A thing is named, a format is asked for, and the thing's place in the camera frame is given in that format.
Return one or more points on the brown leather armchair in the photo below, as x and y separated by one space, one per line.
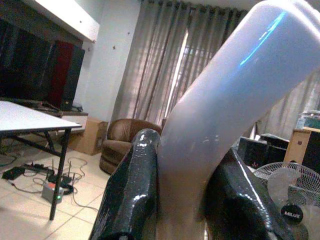
120 142

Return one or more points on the white wall shelf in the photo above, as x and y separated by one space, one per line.
62 17

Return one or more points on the wooden cabinet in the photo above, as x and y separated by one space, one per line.
302 147

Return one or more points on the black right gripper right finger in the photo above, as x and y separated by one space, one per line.
240 200

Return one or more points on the black low box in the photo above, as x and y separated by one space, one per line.
262 150

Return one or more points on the large black television screen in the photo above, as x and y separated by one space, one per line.
25 65

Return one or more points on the grey pleated curtain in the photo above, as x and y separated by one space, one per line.
155 62

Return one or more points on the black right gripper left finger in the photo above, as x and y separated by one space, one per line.
136 180

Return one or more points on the white Milux standing fan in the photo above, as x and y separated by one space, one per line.
290 190

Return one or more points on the black power strip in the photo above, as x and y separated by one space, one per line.
37 167

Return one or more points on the black power adapter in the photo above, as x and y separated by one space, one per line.
13 173

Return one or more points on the black speaker cabinet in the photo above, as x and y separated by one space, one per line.
72 75

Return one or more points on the wooden tv console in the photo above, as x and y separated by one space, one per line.
72 117

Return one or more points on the white folding table black legs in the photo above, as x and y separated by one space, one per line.
37 120

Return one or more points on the cardboard box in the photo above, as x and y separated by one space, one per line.
91 136

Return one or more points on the black wifi router with antennas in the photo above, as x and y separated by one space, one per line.
62 177

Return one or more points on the grey box with green light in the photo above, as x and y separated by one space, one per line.
51 192

